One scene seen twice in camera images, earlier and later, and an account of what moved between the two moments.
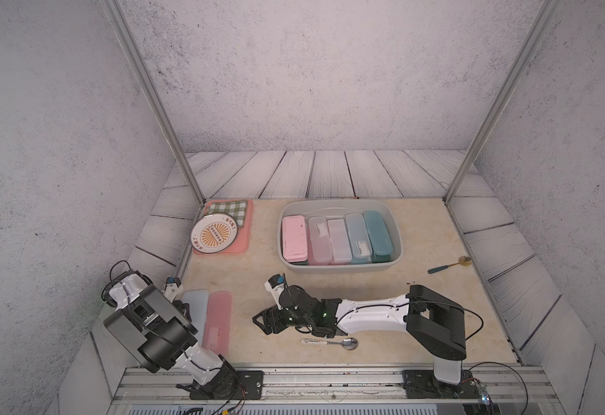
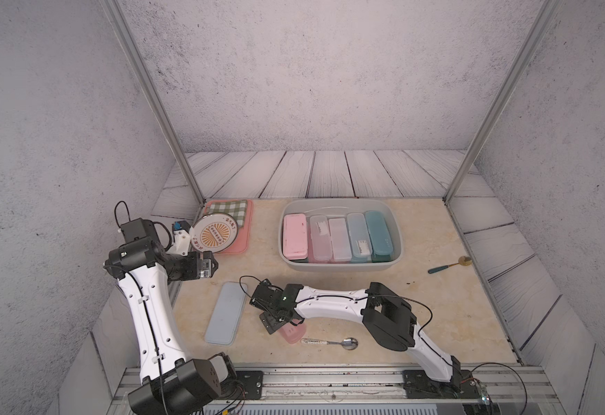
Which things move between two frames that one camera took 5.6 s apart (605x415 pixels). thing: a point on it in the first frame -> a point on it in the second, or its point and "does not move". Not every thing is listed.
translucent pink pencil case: x=339 y=239 does not move
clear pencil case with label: x=321 y=243 does not move
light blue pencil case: x=198 y=303 -> x=226 y=316
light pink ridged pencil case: x=295 y=245 does not move
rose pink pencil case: x=218 y=322 -> x=292 y=333
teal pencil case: x=380 y=245 does not move
